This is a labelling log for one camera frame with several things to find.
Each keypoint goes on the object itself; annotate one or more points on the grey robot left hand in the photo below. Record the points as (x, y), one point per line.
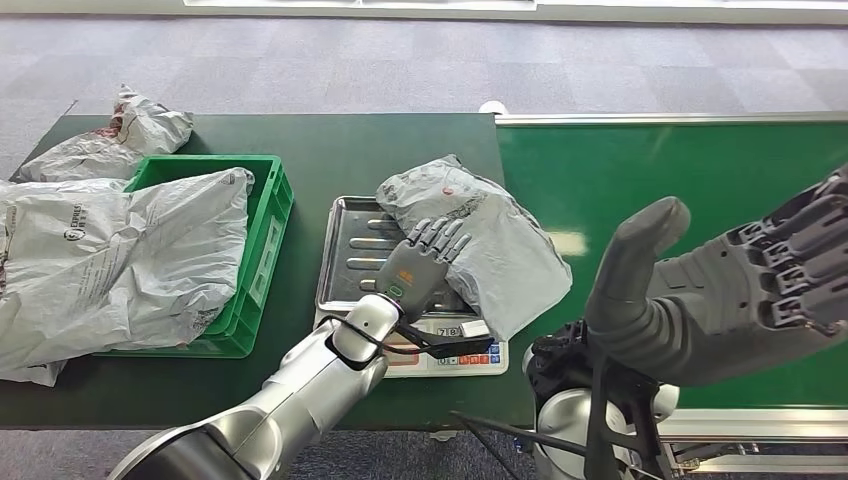
(417, 265)

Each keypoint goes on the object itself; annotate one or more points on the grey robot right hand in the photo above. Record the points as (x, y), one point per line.
(715, 305)

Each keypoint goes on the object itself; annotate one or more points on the grey plastic mailer package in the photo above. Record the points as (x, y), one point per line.
(503, 258)

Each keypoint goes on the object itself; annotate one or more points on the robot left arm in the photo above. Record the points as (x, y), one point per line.
(298, 397)

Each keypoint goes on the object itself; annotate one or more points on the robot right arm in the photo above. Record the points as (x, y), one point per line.
(570, 417)

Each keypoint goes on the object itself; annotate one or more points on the white electronic weighing scale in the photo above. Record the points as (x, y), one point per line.
(477, 361)

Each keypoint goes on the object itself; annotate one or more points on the green plastic basket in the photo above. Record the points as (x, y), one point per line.
(265, 225)

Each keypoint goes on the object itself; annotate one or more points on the crumpled white mailer package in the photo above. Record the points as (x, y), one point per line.
(132, 132)

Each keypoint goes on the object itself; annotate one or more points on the large white mailer package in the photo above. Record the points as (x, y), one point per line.
(99, 265)

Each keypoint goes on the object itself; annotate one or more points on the steel scale tray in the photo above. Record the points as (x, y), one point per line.
(358, 252)

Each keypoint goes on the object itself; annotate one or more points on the green conveyor belt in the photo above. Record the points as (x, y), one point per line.
(662, 166)

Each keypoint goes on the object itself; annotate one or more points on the white table foot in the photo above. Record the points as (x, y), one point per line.
(442, 436)

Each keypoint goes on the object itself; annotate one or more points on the white conveyor roller end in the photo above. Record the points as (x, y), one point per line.
(493, 107)

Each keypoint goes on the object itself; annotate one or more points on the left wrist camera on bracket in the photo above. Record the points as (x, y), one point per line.
(474, 328)

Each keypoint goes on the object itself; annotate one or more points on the aluminium conveyor side rail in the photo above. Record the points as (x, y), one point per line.
(662, 118)
(762, 424)

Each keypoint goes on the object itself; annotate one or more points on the black right wrist camera bracket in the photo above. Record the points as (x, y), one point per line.
(599, 424)

